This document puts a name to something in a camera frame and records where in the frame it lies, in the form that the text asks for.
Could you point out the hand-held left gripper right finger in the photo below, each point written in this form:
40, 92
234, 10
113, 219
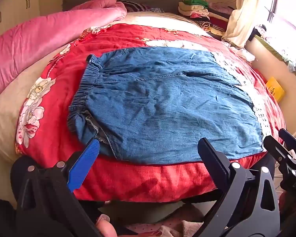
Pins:
212, 158

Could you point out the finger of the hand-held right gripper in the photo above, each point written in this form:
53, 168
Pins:
277, 153
289, 138

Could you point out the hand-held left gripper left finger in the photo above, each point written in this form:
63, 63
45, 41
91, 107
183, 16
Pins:
85, 163

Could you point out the blue denim pants lace trim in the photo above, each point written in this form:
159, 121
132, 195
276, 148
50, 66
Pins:
162, 98

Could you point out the person's left hand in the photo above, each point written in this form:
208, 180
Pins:
107, 227

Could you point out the yellow box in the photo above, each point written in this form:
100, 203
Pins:
275, 88

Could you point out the red floral blanket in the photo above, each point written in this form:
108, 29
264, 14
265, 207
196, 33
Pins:
138, 177

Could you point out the pink dotted clothing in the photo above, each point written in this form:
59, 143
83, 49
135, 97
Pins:
177, 223

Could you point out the olive cloth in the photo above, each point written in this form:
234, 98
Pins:
273, 49

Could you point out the white ruffled cloth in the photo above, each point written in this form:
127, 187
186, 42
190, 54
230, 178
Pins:
244, 54

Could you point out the window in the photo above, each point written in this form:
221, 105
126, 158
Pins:
291, 17

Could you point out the pink quilt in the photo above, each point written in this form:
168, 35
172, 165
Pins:
27, 42

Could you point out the cream curtain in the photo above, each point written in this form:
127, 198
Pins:
246, 9

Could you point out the stack of folded clothes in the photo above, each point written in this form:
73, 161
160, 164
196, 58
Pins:
194, 11

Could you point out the striped dark cloth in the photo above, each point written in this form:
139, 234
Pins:
134, 6

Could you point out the cream wardrobe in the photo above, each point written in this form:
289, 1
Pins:
14, 2

